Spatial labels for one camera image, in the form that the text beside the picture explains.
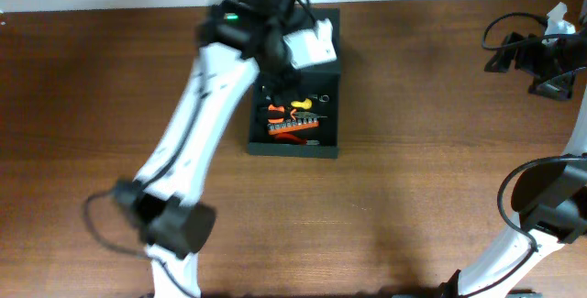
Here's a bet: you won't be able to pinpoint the orange bit holder strip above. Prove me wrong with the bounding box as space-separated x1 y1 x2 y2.
268 120 319 136

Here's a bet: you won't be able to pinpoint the silver blue wrench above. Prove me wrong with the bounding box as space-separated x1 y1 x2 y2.
260 85 331 104

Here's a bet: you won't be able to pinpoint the yellow black screwdriver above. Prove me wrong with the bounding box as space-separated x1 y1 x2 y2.
291 98 313 110

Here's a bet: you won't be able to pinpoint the orange black needle-nose pliers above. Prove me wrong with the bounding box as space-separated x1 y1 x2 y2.
259 103 329 127

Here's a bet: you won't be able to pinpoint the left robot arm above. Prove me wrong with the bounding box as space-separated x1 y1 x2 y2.
108 0 337 297

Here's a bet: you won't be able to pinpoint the right black cable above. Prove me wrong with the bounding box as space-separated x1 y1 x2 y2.
458 12 587 298

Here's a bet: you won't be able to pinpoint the small red cutting pliers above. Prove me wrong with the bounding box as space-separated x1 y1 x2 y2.
274 133 320 146

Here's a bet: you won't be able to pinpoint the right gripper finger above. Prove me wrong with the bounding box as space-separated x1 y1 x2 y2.
528 72 576 101
483 44 518 73

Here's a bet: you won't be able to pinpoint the black box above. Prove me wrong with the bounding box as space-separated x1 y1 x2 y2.
246 6 342 160

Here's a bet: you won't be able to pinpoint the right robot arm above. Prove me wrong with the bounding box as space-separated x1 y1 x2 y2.
436 30 586 297

